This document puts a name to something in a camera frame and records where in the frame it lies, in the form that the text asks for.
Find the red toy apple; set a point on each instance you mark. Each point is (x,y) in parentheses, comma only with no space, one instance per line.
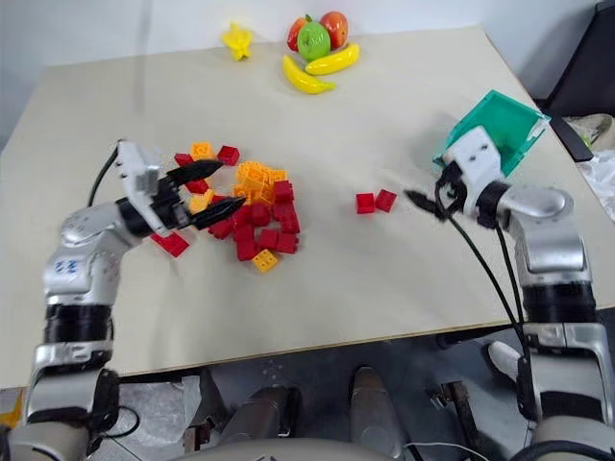
(336,28)

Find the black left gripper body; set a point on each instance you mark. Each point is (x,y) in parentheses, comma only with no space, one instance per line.
(170,206)

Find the yellow toy starfruit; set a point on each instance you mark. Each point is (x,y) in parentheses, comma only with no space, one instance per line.
(236,41)

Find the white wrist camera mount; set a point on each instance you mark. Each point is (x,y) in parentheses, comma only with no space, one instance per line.
(133,168)
(478,156)

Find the white plastic bag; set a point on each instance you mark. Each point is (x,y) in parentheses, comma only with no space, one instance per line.
(600,168)

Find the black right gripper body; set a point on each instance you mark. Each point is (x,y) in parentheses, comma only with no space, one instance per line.
(454,194)

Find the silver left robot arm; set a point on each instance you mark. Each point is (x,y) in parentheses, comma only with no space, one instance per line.
(72,269)

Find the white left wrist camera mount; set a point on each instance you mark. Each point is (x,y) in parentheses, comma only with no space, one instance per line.
(133,168)

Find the yellow toy banana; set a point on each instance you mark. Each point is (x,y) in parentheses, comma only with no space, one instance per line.
(334,60)
(302,79)

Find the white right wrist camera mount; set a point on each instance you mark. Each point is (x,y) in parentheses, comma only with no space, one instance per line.
(478,156)

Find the green toy apple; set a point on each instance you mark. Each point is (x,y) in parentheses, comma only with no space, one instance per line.
(314,42)

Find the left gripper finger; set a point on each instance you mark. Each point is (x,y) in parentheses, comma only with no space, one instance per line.
(197,169)
(218,210)

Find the black flat bar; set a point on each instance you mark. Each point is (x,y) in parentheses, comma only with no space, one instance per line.
(569,139)

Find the red building block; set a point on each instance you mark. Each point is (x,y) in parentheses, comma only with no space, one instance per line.
(197,186)
(260,214)
(182,159)
(386,200)
(287,243)
(288,218)
(222,228)
(268,238)
(172,244)
(243,232)
(365,203)
(228,155)
(246,250)
(283,190)

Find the red toy peach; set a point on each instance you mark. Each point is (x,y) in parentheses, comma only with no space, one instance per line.
(294,34)

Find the white rounded object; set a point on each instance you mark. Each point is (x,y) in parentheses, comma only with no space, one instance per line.
(504,360)

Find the teal plastic bin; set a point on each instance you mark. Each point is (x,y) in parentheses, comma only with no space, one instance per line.
(504,120)

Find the orange building block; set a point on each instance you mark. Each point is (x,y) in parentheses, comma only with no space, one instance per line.
(267,193)
(265,260)
(249,173)
(275,176)
(199,202)
(250,193)
(203,151)

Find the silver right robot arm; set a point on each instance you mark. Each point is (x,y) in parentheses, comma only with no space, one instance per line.
(548,240)

